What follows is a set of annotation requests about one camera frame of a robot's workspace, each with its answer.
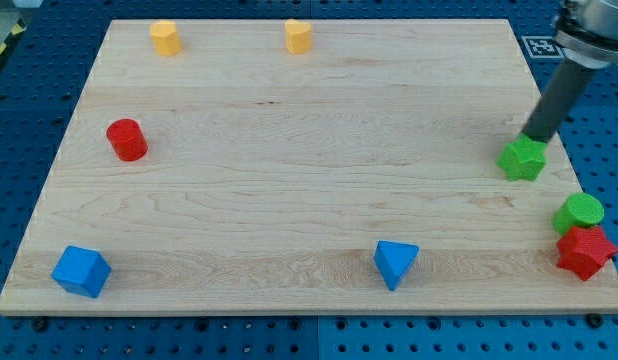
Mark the red star block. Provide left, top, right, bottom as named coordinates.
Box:
left=557, top=225, right=618, bottom=281

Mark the green cylinder block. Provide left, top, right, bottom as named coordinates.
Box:
left=552, top=193, right=605, bottom=235

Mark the white fiducial marker tag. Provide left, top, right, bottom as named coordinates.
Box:
left=521, top=35, right=564, bottom=59

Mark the yellow hexagon block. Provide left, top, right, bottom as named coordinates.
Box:
left=149, top=20, right=181, bottom=57

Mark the yellow heart block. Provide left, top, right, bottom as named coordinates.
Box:
left=284, top=19, right=313, bottom=55

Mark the green star block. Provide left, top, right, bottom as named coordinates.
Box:
left=497, top=133, right=547, bottom=181

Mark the wooden board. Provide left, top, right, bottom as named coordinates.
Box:
left=0, top=19, right=618, bottom=317

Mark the blue cube block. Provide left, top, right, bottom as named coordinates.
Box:
left=51, top=246, right=111, bottom=298

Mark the blue triangle block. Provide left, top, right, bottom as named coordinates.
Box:
left=373, top=240, right=420, bottom=291

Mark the red cylinder block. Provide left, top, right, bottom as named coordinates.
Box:
left=106, top=118, right=148, bottom=162

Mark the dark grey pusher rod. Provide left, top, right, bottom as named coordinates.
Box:
left=521, top=58, right=596, bottom=143

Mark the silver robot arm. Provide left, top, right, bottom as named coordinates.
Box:
left=521, top=0, right=618, bottom=143

